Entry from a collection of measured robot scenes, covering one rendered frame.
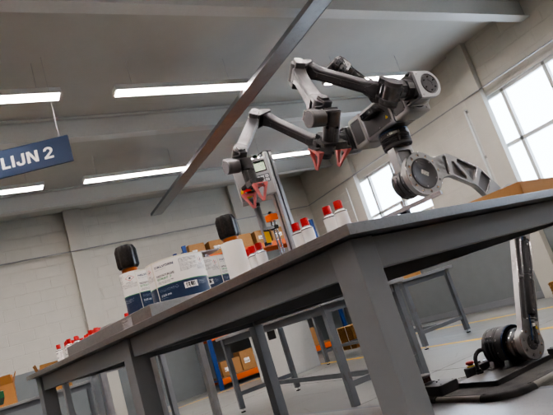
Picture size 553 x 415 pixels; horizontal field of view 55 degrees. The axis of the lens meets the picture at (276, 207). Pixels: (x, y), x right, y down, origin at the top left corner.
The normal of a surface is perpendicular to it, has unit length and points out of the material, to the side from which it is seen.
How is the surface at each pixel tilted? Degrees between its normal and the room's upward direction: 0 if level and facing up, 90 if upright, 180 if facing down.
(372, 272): 90
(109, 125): 90
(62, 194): 90
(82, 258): 90
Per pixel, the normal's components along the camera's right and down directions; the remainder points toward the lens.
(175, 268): 0.19, -0.27
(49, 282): 0.43, -0.33
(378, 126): -0.85, 0.16
